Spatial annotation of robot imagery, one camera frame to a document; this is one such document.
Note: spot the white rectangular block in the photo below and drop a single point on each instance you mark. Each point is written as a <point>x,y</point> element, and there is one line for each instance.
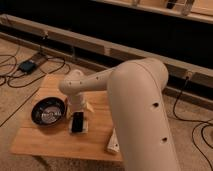
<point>113,146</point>

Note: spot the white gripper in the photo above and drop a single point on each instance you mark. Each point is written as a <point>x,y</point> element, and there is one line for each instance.
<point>77,103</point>

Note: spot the black eraser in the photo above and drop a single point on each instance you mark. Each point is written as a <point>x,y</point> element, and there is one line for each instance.
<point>77,124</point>

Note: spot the wooden board table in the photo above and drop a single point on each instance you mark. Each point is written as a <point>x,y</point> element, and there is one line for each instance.
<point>55,141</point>

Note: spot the white sponge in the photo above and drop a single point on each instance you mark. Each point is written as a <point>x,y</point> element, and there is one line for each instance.
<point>84,129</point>

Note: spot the long wooden rail frame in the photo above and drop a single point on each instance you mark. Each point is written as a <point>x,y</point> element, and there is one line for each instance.
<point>176,68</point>

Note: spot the black round bowl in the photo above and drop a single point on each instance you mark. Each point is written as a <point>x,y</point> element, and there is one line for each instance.
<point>48,111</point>

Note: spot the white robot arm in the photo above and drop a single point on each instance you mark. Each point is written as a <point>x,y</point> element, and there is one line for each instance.
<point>134,90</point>

